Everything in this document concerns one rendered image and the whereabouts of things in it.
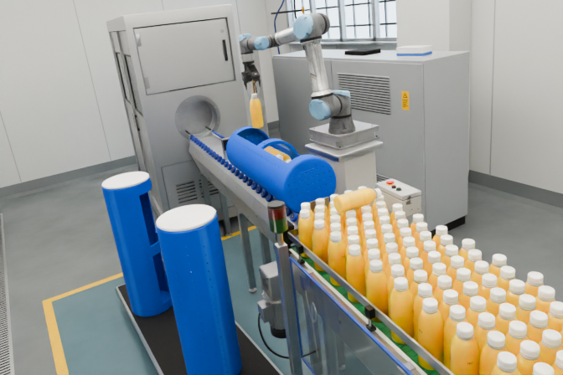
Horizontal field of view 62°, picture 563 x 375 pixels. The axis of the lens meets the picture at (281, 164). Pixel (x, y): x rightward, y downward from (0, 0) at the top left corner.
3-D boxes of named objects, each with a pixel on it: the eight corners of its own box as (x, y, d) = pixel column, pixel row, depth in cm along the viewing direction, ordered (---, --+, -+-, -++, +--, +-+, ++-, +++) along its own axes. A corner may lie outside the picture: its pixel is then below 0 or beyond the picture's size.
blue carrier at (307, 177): (271, 161, 308) (262, 120, 298) (340, 203, 231) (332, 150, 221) (231, 175, 298) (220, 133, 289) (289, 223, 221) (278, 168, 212)
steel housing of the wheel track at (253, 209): (223, 166, 423) (217, 130, 412) (354, 273, 232) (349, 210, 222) (192, 174, 412) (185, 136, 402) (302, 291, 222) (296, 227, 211)
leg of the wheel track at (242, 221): (255, 287, 343) (243, 209, 323) (258, 291, 337) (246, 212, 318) (247, 290, 341) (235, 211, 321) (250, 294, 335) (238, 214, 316)
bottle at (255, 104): (264, 125, 289) (260, 95, 283) (262, 127, 282) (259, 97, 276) (253, 125, 290) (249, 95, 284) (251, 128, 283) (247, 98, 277)
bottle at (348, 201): (343, 209, 183) (383, 197, 190) (337, 193, 186) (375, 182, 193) (338, 215, 189) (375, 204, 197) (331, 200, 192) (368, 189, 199)
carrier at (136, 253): (137, 323, 292) (181, 305, 305) (106, 193, 265) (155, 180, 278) (127, 302, 316) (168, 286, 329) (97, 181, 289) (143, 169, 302)
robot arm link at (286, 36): (336, 8, 245) (272, 31, 280) (323, 10, 238) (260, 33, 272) (341, 30, 247) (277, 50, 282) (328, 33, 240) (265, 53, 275)
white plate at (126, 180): (106, 191, 265) (106, 193, 266) (154, 178, 278) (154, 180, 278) (98, 179, 289) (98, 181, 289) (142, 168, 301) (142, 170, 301)
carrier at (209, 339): (248, 351, 256) (199, 349, 263) (224, 205, 229) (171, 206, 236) (232, 392, 230) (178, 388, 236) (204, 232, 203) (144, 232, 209)
